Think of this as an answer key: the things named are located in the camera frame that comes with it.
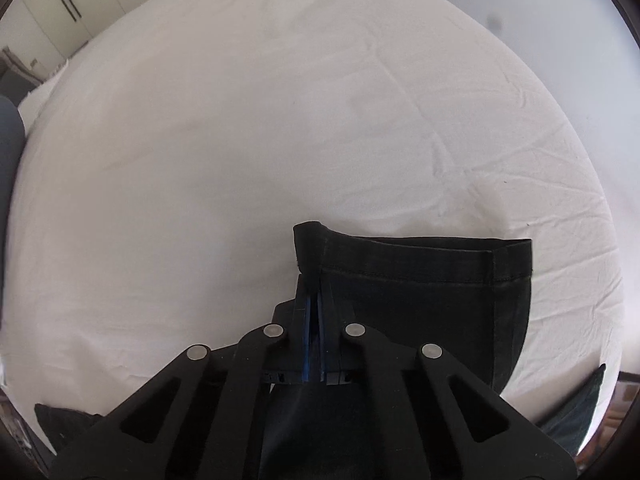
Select white bed sheet mattress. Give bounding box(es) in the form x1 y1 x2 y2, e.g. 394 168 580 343
1 0 624 424

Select black jeans pants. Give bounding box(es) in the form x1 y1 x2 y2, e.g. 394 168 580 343
35 222 603 479

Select blue rolled duvet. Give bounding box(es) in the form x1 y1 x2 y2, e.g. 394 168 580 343
0 96 26 242

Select cream wardrobe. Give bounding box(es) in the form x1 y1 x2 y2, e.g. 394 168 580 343
1 0 149 78

